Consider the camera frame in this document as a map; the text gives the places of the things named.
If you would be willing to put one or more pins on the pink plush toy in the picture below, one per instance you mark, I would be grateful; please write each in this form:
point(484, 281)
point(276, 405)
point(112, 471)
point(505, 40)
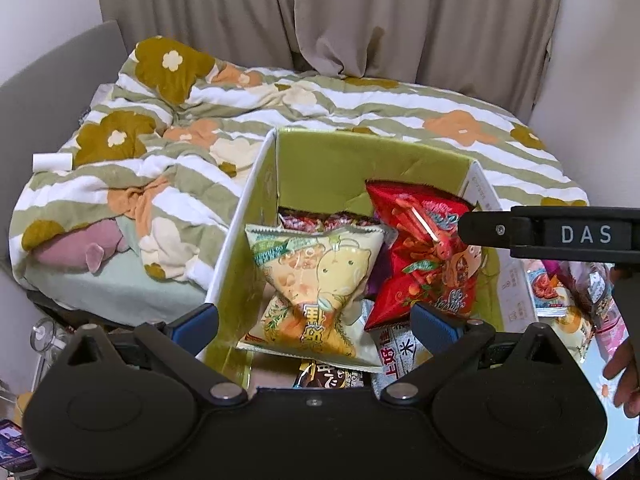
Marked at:
point(70, 250)

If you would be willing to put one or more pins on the clear plastic jar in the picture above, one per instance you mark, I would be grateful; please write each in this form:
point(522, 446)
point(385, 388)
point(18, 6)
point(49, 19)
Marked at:
point(47, 342)

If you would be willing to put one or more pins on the white red-band snack packet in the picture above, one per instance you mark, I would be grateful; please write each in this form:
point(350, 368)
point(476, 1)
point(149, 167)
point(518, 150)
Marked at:
point(400, 347)

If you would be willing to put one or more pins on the beige curtain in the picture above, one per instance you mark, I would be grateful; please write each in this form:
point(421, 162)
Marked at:
point(225, 10)

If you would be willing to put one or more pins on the colourful printed booklet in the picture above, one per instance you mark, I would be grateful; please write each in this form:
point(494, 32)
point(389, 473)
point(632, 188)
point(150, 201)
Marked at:
point(15, 445)

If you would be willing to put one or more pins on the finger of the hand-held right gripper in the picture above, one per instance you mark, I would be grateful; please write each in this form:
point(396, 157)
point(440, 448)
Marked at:
point(487, 227)

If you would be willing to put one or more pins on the purple snack packet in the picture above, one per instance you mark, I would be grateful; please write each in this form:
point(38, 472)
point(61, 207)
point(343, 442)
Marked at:
point(380, 272)

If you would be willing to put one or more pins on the person's right hand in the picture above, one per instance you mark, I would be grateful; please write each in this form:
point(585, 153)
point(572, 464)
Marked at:
point(629, 375)

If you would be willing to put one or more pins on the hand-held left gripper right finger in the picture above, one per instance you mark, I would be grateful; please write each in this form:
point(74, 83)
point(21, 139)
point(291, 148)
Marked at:
point(434, 330)

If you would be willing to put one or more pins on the floral striped duvet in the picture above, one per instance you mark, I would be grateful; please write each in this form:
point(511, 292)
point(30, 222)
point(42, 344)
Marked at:
point(350, 105)

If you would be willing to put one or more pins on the yellow-green cardboard box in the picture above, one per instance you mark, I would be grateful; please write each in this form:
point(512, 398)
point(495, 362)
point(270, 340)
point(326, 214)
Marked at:
point(350, 160)

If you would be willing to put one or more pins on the grey upholstered headboard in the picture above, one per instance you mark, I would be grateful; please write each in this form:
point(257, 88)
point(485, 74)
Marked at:
point(40, 75)

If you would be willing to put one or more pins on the pile of assorted snack bags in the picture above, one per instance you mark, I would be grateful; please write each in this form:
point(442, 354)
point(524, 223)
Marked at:
point(550, 290)

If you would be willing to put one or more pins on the pale green bed sheet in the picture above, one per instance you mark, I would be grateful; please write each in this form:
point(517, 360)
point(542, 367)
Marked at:
point(135, 285)

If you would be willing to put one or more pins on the red snack packet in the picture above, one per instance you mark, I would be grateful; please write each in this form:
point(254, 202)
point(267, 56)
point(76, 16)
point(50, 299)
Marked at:
point(425, 260)

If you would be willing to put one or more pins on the brown snack packet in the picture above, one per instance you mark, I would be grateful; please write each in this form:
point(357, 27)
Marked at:
point(325, 379)

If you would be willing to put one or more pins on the dark patterned snack packet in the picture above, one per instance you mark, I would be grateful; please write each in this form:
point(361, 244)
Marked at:
point(320, 221)

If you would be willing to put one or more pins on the white paper roll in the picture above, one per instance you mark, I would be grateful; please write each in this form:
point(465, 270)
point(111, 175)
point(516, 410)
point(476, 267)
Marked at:
point(52, 162)

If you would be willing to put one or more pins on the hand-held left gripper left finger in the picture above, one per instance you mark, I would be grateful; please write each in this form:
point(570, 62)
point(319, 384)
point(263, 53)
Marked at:
point(192, 330)

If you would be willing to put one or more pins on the cream bear-print snack packet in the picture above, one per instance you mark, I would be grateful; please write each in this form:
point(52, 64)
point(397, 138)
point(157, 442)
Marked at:
point(320, 280)

